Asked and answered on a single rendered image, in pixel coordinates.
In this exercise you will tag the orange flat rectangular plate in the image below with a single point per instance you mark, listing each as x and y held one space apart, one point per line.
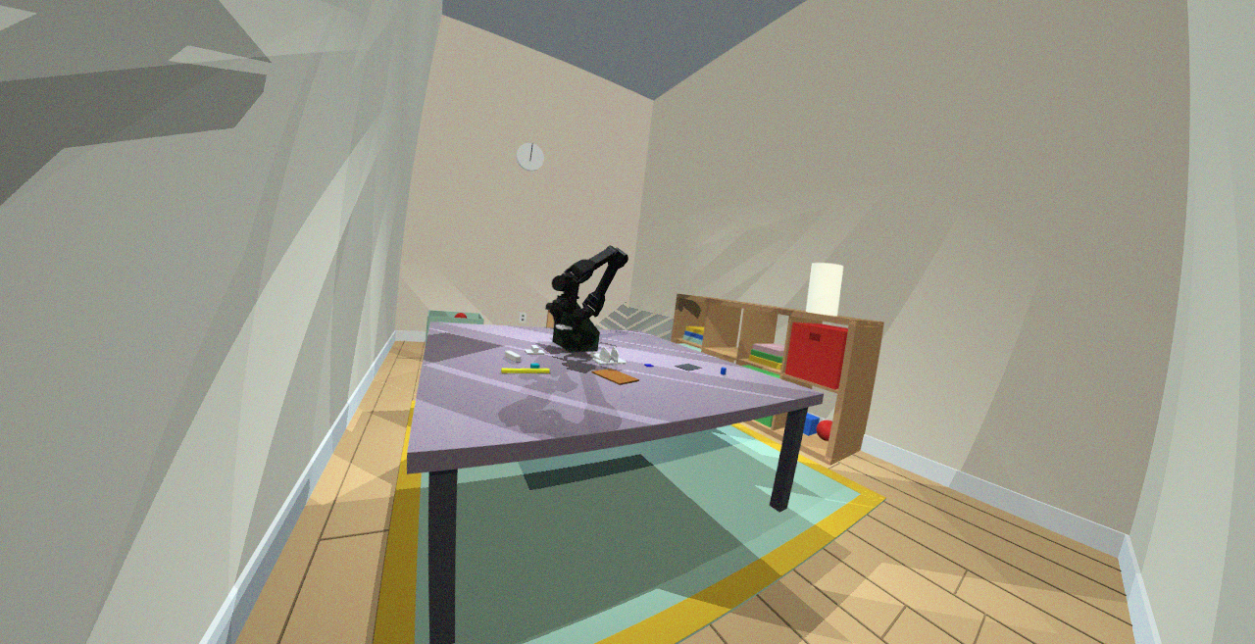
615 376

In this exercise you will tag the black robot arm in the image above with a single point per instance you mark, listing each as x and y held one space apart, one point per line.
581 271

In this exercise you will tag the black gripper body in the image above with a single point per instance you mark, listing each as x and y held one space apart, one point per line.
580 313

